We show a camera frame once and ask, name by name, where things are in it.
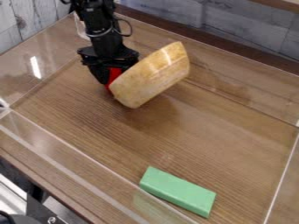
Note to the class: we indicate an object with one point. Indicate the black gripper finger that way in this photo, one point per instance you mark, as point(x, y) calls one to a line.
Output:
point(101, 73)
point(127, 63)

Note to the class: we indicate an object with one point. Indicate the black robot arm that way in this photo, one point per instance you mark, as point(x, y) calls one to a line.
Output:
point(97, 13)

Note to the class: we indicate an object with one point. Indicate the light wooden bowl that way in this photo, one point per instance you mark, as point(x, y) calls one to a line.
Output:
point(151, 76)

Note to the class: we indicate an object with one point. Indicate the red plush strawberry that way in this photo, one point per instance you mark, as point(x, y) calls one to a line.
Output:
point(114, 73)

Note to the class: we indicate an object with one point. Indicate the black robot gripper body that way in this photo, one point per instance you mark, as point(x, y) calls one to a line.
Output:
point(91, 58)

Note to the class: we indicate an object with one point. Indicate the clear acrylic corner bracket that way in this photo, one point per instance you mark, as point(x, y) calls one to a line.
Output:
point(81, 27)

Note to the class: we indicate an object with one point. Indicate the green rectangular block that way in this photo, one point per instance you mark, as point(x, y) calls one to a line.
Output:
point(178, 191)

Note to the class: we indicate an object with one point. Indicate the clear acrylic tray wall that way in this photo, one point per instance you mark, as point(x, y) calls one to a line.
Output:
point(86, 149)

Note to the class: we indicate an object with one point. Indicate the black metal stand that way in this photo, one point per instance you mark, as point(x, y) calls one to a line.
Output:
point(30, 205)

